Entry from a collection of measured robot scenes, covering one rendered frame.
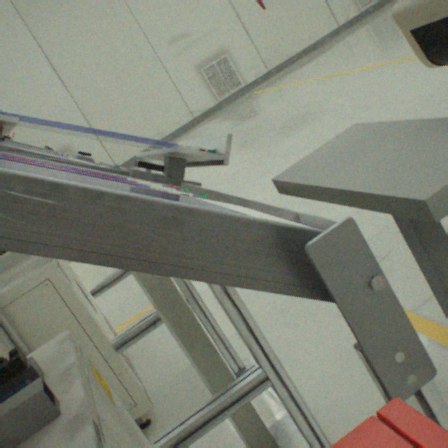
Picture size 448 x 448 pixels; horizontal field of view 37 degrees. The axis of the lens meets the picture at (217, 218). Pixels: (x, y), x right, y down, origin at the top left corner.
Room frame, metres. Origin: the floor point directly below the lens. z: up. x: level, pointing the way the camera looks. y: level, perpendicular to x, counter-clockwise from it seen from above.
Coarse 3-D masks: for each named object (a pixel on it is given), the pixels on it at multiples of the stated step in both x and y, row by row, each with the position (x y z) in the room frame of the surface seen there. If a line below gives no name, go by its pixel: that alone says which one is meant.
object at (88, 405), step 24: (72, 336) 1.17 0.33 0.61; (48, 360) 1.08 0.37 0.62; (72, 360) 1.02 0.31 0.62; (48, 384) 0.98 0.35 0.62; (72, 384) 0.92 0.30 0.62; (96, 384) 1.03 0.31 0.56; (72, 408) 0.84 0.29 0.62; (96, 408) 0.87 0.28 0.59; (120, 408) 1.11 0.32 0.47; (48, 432) 0.81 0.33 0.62; (72, 432) 0.77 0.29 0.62; (96, 432) 0.76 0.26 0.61; (120, 432) 0.92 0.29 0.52
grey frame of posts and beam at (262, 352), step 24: (216, 288) 1.25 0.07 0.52; (240, 312) 1.26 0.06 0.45; (240, 336) 1.27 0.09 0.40; (264, 336) 1.25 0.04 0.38; (264, 360) 1.25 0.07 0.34; (288, 384) 1.25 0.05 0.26; (432, 384) 0.52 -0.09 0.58; (288, 408) 1.25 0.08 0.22; (432, 408) 0.52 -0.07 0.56; (312, 432) 1.26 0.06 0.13
